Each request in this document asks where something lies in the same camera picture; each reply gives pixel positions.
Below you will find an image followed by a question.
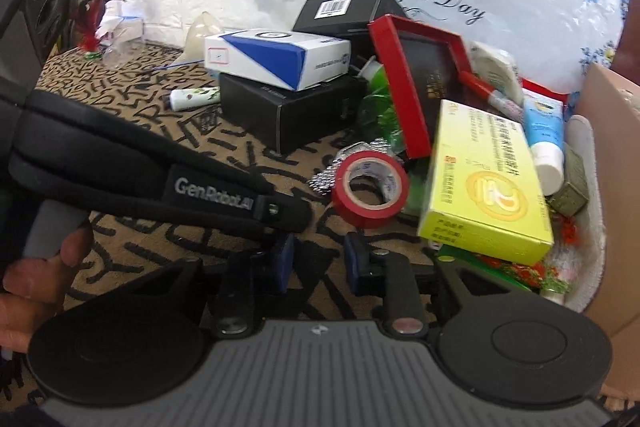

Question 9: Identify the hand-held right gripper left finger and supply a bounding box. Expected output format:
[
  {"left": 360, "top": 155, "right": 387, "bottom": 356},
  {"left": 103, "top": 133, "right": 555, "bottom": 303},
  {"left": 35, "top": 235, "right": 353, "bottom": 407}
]
[{"left": 120, "top": 234, "right": 297, "bottom": 339}]

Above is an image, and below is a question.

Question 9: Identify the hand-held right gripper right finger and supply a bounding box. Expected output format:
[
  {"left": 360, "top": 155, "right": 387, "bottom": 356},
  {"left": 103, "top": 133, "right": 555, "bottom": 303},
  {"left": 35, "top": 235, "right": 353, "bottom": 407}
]
[{"left": 344, "top": 232, "right": 538, "bottom": 339}]

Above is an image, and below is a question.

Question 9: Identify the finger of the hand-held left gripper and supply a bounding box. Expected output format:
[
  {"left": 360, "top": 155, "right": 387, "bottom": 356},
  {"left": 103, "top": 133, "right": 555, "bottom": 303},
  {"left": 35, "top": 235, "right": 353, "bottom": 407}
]
[{"left": 264, "top": 193, "right": 312, "bottom": 234}]

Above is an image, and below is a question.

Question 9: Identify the brown cardboard box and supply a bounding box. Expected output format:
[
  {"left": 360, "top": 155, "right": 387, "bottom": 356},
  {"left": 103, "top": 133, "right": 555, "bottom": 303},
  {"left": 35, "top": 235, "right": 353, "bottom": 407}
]
[{"left": 570, "top": 62, "right": 640, "bottom": 408}]

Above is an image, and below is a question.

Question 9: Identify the person's left hand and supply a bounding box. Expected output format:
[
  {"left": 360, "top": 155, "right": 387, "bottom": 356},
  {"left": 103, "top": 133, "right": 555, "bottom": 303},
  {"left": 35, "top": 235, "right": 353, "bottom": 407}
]
[{"left": 0, "top": 224, "right": 96, "bottom": 354}]

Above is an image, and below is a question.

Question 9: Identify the silver metal watch band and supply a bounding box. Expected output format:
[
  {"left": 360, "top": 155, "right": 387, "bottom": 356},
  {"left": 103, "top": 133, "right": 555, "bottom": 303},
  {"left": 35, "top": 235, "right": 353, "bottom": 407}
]
[{"left": 309, "top": 141, "right": 393, "bottom": 194}]

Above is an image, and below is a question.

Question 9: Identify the red tape roll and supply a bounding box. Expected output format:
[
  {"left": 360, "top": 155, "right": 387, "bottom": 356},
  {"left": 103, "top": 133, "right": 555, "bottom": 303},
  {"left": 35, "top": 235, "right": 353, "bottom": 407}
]
[{"left": 331, "top": 151, "right": 411, "bottom": 229}]

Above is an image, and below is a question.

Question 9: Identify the small white tube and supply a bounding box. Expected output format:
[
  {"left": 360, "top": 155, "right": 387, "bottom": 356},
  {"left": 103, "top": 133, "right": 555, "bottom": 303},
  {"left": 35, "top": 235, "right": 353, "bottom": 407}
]
[{"left": 169, "top": 87, "right": 222, "bottom": 111}]

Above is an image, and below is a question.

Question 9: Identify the plain black box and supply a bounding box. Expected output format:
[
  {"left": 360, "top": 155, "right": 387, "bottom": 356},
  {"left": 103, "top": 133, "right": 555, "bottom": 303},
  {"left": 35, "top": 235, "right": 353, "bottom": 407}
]
[{"left": 219, "top": 72, "right": 368, "bottom": 155}]

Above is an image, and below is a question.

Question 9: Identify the thin blue stick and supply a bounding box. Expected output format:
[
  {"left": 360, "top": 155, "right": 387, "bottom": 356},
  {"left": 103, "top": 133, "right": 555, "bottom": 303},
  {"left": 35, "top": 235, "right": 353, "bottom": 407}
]
[{"left": 144, "top": 58, "right": 207, "bottom": 74}]

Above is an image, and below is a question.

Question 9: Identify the clear plastic container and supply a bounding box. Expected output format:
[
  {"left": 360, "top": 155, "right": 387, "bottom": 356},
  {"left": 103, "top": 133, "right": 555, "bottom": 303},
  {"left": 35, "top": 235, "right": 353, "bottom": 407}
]
[{"left": 99, "top": 13, "right": 147, "bottom": 68}]

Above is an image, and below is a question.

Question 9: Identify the red feather shuttlecock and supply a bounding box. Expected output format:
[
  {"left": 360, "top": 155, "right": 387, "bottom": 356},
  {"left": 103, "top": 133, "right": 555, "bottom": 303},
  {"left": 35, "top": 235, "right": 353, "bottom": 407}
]
[{"left": 70, "top": 0, "right": 137, "bottom": 60}]

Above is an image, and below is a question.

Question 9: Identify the yellow medicine box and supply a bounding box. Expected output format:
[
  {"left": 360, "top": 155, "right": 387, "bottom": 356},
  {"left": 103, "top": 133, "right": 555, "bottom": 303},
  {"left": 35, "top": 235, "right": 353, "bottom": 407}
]
[{"left": 417, "top": 99, "right": 555, "bottom": 267}]

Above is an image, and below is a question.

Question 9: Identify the translucent plastic funnel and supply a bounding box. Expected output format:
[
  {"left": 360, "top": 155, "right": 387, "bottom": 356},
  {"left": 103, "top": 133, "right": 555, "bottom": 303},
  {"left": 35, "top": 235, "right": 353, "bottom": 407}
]
[{"left": 184, "top": 11, "right": 224, "bottom": 58}]

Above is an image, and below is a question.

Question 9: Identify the white and blue box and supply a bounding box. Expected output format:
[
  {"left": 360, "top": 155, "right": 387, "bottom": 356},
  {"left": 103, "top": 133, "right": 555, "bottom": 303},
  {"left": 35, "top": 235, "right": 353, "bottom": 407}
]
[{"left": 204, "top": 28, "right": 352, "bottom": 92}]

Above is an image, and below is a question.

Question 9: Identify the green and red snack packet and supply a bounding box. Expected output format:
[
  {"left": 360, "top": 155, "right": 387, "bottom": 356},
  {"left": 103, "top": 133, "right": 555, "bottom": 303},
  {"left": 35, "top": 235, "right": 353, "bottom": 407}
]
[{"left": 437, "top": 244, "right": 551, "bottom": 295}]

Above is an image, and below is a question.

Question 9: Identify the red framed flat box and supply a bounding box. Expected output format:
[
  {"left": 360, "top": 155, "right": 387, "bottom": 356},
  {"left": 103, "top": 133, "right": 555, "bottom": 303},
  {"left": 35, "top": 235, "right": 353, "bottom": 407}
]
[{"left": 367, "top": 14, "right": 476, "bottom": 160}]

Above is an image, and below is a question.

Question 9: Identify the black box with barcode label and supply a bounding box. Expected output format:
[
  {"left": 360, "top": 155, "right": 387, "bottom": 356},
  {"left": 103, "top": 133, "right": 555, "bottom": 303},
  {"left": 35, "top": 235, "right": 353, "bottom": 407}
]
[{"left": 292, "top": 0, "right": 408, "bottom": 40}]

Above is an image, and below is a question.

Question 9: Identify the small olive green box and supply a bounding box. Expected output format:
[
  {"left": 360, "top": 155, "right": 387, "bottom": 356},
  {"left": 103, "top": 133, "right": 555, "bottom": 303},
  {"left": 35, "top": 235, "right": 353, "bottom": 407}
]
[{"left": 546, "top": 142, "right": 590, "bottom": 217}]

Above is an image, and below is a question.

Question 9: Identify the blue and white tube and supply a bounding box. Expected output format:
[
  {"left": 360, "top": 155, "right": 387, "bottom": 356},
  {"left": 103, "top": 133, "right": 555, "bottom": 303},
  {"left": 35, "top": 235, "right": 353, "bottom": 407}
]
[{"left": 522, "top": 94, "right": 566, "bottom": 196}]

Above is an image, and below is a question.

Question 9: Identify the white towel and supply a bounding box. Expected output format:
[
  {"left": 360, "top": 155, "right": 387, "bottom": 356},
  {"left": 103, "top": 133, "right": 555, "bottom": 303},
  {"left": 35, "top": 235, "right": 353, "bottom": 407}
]
[{"left": 540, "top": 114, "right": 608, "bottom": 314}]

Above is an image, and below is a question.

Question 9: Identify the white round package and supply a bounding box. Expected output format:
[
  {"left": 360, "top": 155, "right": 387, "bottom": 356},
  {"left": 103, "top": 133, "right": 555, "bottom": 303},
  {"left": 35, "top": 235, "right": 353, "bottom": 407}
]
[{"left": 470, "top": 41, "right": 525, "bottom": 108}]

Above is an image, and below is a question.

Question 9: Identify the thin red box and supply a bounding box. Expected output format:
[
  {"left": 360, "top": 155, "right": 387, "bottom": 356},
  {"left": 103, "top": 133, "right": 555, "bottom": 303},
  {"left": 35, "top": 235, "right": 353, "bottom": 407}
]
[{"left": 520, "top": 78, "right": 571, "bottom": 108}]

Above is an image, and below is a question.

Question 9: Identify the dark brown wooden board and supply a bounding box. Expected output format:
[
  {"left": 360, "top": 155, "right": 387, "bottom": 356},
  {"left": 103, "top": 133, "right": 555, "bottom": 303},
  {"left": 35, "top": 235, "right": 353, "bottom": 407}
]
[{"left": 612, "top": 0, "right": 640, "bottom": 78}]

